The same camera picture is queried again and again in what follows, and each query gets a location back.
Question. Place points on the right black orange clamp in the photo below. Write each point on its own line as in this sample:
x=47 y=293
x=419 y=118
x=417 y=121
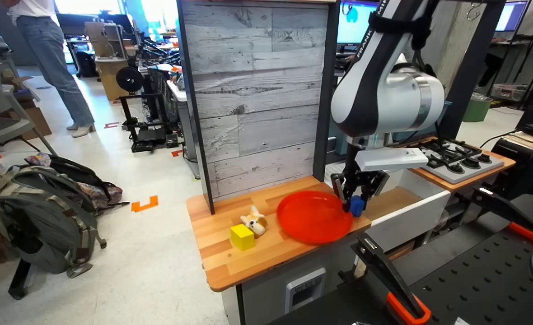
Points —
x=515 y=220

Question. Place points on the grey wood-pattern back panel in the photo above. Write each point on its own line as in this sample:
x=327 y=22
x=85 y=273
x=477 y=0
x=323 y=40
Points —
x=254 y=74

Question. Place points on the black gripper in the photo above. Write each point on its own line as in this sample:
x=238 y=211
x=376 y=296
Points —
x=352 y=179

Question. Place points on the white drawer front handle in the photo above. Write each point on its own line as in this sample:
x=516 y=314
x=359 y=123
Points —
x=303 y=289

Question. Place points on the orange plate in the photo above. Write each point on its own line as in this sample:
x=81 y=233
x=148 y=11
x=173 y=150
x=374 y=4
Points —
x=312 y=217

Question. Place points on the computer monitor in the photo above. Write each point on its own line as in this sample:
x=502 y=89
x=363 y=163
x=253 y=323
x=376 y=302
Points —
x=352 y=20

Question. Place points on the black perforated table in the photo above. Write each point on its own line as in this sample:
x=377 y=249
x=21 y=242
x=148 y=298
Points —
x=462 y=276

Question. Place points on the standing person in jeans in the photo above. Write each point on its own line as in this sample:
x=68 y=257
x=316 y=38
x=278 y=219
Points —
x=38 y=25

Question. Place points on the small cream toy figure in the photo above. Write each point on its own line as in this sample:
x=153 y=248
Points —
x=254 y=220

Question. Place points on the black wheeled stand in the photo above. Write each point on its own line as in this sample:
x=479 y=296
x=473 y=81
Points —
x=155 y=128

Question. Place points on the black orange clamp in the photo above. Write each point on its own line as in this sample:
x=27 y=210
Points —
x=515 y=220
x=399 y=298

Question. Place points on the grey camouflage backpack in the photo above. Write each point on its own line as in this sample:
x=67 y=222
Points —
x=49 y=217

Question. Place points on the toy stove top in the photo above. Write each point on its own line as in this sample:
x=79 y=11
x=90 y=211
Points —
x=455 y=161

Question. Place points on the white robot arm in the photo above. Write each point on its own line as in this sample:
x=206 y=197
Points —
x=385 y=90

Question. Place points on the left black orange clamp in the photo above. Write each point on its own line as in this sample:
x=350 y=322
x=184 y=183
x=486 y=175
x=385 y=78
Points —
x=399 y=298

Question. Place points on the blue block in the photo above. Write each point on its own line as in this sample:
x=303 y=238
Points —
x=356 y=206

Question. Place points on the yellow block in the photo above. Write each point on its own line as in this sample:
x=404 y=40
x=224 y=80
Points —
x=240 y=237

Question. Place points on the white toy sink basin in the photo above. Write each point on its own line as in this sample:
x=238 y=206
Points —
x=406 y=208

